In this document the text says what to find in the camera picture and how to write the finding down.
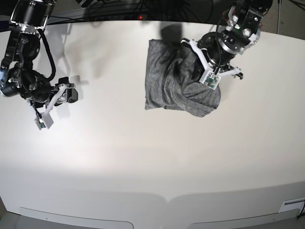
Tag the grey long-sleeve T-shirt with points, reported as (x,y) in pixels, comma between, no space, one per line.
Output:
(169,84)

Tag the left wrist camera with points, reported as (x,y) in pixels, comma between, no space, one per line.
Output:
(209,79)

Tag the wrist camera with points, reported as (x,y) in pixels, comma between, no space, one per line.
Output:
(43,121)
(209,79)

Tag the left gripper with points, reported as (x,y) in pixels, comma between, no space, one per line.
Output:
(212,62)

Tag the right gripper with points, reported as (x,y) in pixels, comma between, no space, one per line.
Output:
(43,100)

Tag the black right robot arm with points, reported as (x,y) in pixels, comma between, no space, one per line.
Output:
(17,75)

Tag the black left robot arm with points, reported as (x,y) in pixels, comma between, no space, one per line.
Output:
(243,25)

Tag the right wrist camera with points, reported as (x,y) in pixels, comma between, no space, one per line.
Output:
(43,121)

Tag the black power strip red light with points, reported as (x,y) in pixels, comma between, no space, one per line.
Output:
(128,17)

